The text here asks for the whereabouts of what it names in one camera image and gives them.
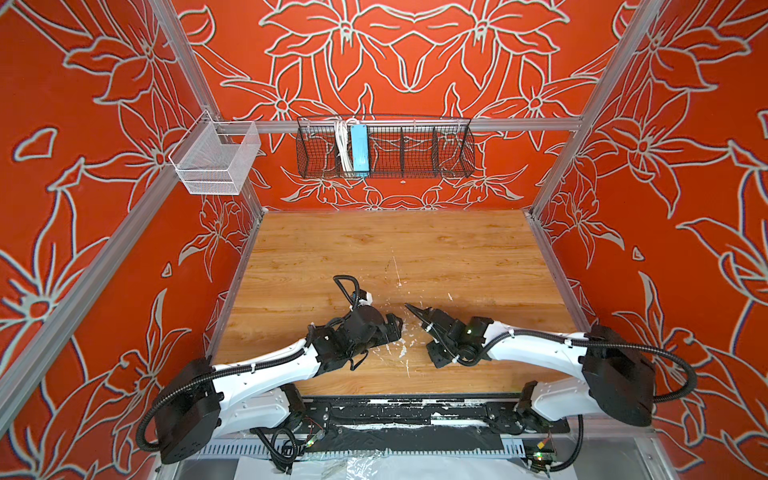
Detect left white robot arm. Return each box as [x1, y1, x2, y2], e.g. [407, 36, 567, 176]
[135, 275, 403, 470]

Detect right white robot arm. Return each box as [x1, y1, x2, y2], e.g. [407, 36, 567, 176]
[407, 305, 698, 429]

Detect light blue box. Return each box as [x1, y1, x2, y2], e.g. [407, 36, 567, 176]
[350, 124, 370, 177]

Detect clear plastic bin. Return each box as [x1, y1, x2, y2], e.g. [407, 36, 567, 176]
[169, 120, 261, 196]

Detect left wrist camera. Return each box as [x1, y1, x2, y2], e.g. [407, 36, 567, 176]
[357, 290, 374, 305]

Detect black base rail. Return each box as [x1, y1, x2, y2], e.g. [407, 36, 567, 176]
[281, 393, 572, 453]

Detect white cable duct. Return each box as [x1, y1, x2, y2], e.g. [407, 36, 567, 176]
[188, 438, 526, 461]

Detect black wire basket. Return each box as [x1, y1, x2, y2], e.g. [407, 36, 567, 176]
[296, 114, 476, 180]

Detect white cable bundle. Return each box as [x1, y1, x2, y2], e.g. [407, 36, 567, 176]
[333, 118, 354, 175]

